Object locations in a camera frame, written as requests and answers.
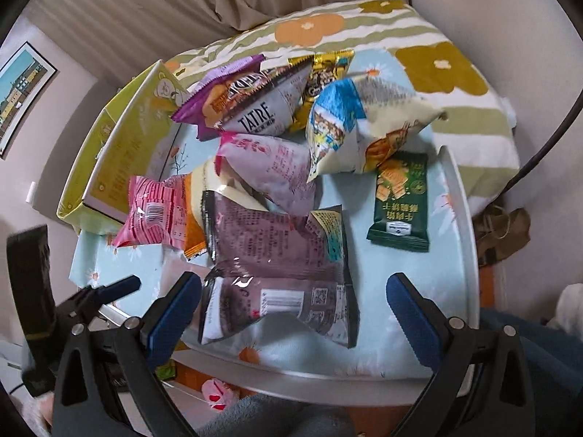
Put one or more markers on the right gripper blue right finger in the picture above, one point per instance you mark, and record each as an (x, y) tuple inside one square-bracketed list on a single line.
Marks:
[(419, 318)]

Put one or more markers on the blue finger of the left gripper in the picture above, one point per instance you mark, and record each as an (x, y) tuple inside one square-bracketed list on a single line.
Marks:
[(119, 289)]

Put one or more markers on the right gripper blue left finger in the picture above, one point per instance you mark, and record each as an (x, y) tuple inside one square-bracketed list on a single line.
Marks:
[(169, 316)]

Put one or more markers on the dark mauve snack bag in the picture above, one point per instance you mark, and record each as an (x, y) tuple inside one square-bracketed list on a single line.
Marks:
[(269, 263)]

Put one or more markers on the purple snack bag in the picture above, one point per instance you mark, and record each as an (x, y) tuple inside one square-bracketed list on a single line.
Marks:
[(205, 95)]

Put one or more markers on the blue cream snack bag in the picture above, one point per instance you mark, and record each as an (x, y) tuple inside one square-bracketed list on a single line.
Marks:
[(357, 123)]

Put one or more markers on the Tatre dark snack bag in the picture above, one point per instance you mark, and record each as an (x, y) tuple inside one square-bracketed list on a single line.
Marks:
[(260, 103)]

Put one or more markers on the left hand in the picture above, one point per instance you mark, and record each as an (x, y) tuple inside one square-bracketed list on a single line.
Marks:
[(37, 413)]

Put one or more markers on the blue daisy tablecloth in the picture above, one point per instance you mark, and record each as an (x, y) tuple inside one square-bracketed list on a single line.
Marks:
[(96, 262)]

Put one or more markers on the pink striped snack bag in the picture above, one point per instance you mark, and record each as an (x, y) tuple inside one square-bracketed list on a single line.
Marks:
[(157, 213)]

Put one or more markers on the green cracker packet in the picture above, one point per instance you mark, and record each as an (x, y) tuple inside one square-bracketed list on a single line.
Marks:
[(400, 220)]

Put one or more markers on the brown paper bag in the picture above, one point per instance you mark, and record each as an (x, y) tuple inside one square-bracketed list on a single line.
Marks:
[(499, 234)]

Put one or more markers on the orange cream snack bag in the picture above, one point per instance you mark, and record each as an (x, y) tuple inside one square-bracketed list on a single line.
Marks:
[(205, 178)]

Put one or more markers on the green cardboard box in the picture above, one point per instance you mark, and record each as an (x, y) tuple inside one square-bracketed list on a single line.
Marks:
[(132, 136)]

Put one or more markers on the pale pink snack bag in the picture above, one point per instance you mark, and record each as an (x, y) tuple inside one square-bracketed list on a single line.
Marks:
[(276, 168)]

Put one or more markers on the black floor lamp stand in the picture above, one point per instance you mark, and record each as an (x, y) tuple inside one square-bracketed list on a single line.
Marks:
[(551, 142)]

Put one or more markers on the floral striped duvet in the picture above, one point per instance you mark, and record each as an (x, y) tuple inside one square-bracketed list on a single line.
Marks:
[(478, 126)]

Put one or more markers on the framed houses picture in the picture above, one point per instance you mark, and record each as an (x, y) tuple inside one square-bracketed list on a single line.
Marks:
[(23, 78)]

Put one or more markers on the gold chocolate snack bag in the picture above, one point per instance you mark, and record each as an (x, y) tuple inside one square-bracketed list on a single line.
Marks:
[(326, 68)]

